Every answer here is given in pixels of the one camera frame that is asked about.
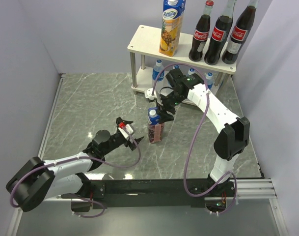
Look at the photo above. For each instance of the pineapple juice carton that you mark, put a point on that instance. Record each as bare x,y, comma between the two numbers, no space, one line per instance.
172,20

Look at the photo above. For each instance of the cola glass bottle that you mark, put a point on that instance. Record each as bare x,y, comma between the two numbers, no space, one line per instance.
220,33
201,33
240,33

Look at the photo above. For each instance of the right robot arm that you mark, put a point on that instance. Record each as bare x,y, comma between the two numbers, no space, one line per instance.
233,131

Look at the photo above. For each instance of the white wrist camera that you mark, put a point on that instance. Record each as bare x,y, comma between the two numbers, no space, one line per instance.
152,95
126,130

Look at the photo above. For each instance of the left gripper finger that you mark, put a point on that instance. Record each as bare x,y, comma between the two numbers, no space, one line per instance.
122,122
138,140

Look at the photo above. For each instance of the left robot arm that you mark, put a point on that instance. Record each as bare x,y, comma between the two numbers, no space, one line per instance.
38,180

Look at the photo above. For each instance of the grape juice carton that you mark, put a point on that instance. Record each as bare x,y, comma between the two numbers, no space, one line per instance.
154,128

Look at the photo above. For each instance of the aluminium frame rail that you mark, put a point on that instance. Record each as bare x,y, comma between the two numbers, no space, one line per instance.
245,188

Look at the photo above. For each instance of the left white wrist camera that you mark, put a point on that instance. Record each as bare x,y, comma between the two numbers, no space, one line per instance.
126,130

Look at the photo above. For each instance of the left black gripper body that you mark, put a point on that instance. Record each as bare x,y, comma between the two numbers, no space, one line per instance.
117,141

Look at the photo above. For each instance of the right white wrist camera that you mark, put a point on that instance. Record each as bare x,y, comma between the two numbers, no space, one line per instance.
152,95

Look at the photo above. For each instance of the black base crossbar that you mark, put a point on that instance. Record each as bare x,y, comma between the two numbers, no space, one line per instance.
148,192

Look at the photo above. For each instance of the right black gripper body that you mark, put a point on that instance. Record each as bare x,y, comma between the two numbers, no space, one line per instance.
174,96

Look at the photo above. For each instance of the white two-tier wooden shelf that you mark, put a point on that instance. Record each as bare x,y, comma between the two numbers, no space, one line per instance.
145,42

